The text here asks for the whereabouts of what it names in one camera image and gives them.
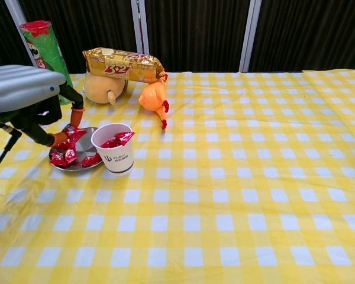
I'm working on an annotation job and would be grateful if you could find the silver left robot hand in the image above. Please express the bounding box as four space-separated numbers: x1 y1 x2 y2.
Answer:
0 64 86 148

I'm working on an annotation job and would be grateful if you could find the white paper cup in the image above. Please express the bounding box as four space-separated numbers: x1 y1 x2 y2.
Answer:
91 123 136 176

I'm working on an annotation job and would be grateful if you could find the green Pringles can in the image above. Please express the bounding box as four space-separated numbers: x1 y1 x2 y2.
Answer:
20 20 78 106

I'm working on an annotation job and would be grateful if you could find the yellow plush toy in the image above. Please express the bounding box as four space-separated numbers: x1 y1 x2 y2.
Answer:
83 70 128 105

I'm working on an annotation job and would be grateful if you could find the round metal plate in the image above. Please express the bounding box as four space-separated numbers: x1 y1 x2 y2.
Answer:
49 127 103 172

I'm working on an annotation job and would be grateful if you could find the gold biscuit package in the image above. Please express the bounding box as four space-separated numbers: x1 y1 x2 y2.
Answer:
82 46 166 83

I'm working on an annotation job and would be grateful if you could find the orange rubber chicken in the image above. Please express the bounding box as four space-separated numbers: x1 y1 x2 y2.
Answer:
138 72 171 130

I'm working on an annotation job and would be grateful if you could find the black pleated curtain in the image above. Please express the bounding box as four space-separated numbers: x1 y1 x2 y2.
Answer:
0 0 355 79

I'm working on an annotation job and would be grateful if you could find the yellow checked tablecloth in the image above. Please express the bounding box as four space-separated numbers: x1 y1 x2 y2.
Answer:
0 68 355 284

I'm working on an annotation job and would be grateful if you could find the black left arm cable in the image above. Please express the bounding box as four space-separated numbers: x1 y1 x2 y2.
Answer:
0 122 23 178

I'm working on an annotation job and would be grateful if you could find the aluminium frame post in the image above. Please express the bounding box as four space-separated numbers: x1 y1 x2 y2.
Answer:
239 0 263 73
130 0 150 56
4 0 30 36

